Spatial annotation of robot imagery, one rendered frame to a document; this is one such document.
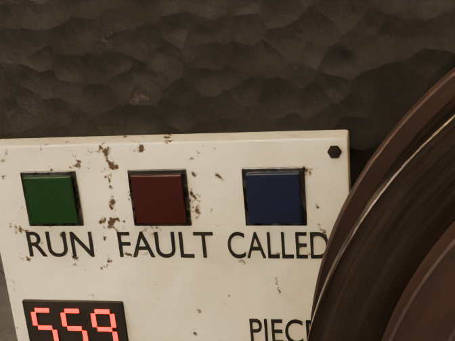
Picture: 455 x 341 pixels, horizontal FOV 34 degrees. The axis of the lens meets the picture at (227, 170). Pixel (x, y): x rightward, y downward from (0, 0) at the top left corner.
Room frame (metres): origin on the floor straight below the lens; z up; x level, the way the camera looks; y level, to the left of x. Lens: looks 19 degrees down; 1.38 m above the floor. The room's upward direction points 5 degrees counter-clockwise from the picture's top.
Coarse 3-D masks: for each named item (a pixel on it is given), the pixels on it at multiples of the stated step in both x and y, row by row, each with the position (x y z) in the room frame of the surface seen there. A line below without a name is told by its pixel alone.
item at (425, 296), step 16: (448, 240) 0.30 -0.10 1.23; (432, 256) 0.31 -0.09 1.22; (448, 256) 0.30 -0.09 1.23; (416, 272) 0.32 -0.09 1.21; (432, 272) 0.30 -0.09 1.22; (448, 272) 0.30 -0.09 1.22; (416, 288) 0.30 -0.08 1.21; (432, 288) 0.30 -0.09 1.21; (448, 288) 0.30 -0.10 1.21; (400, 304) 0.32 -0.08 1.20; (416, 304) 0.30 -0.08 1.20; (432, 304) 0.30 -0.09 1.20; (448, 304) 0.30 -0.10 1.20; (400, 320) 0.30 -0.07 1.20; (416, 320) 0.30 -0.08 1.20; (432, 320) 0.30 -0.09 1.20; (448, 320) 0.30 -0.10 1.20; (384, 336) 0.32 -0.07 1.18; (400, 336) 0.30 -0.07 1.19; (416, 336) 0.30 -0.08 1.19; (432, 336) 0.30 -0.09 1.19; (448, 336) 0.30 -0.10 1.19
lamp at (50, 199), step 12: (24, 180) 0.50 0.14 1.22; (36, 180) 0.50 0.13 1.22; (48, 180) 0.49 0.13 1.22; (60, 180) 0.49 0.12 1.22; (36, 192) 0.50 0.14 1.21; (48, 192) 0.49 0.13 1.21; (60, 192) 0.49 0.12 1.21; (72, 192) 0.49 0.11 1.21; (36, 204) 0.50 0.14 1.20; (48, 204) 0.50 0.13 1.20; (60, 204) 0.49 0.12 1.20; (72, 204) 0.49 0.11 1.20; (36, 216) 0.50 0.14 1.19; (48, 216) 0.50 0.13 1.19; (60, 216) 0.49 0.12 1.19; (72, 216) 0.49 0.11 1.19
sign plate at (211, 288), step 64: (0, 192) 0.51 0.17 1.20; (128, 192) 0.49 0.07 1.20; (192, 192) 0.48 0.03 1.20; (320, 192) 0.46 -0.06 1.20; (64, 256) 0.50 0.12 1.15; (128, 256) 0.49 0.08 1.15; (192, 256) 0.48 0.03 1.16; (256, 256) 0.47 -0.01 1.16; (320, 256) 0.46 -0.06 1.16; (128, 320) 0.49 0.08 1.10; (192, 320) 0.48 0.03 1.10; (256, 320) 0.47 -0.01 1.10
